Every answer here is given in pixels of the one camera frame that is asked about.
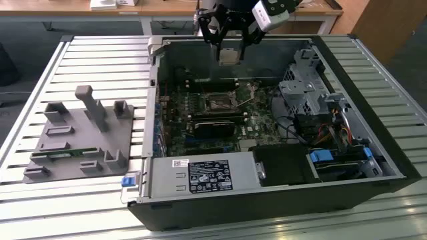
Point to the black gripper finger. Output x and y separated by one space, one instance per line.
250 32
209 27

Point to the silver square CPU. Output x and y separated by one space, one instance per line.
229 57

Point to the thin metal locking lever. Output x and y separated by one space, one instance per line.
248 100

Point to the black RAM slot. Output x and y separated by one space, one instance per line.
216 86
216 78
216 81
216 119
216 114

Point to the CPU socket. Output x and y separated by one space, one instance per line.
217 102

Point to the white box with dark print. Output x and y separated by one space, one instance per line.
126 2

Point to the perforated metal drive cage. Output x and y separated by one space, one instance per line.
296 100

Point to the green motherboard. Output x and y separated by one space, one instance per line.
262 125

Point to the black graphics card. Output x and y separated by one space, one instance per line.
213 128

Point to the wooden cabinet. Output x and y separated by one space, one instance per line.
389 25

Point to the small silver chipset heatsink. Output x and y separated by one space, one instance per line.
246 143

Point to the wooden desk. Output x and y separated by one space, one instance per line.
49 11

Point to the blue disk carrier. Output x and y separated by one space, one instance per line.
321 156

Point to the black plastic shroud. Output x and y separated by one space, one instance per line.
282 165

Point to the blue plastic clip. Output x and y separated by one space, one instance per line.
367 153

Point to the grey parts rack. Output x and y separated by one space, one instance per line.
76 140

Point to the grey power supply unit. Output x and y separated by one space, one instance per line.
160 175

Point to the green RAM stick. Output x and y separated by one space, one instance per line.
77 151

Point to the blue case latch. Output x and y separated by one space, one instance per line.
129 181

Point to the black open PC case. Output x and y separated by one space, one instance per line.
233 215

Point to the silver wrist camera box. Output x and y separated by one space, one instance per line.
266 17

